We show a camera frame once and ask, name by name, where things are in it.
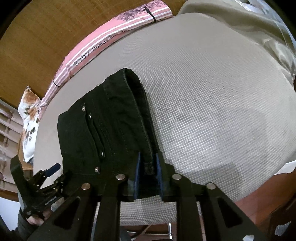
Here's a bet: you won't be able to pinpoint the wicker rattan chair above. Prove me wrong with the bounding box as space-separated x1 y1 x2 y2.
18 133 33 171

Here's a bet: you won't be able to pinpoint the beige satin blanket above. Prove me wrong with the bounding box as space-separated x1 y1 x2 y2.
178 1 295 84

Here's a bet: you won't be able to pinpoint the person left hand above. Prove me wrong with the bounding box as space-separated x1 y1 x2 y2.
26 207 53 226

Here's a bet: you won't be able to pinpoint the floral white orange pillow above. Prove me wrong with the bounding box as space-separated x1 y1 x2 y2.
18 86 41 164

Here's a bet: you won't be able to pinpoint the black denim pants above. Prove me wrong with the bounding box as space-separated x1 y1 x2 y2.
57 68 172 201

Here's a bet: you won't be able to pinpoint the dark wooden furniture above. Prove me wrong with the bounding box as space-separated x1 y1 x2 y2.
235 171 295 240

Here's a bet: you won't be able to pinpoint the grey textured mattress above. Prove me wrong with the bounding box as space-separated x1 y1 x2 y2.
33 12 296 227

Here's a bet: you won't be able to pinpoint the pink striped Baby pillow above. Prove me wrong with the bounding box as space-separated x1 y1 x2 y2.
37 1 173 116

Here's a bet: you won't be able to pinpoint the wooden headboard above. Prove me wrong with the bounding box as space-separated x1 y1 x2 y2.
1 1 200 113

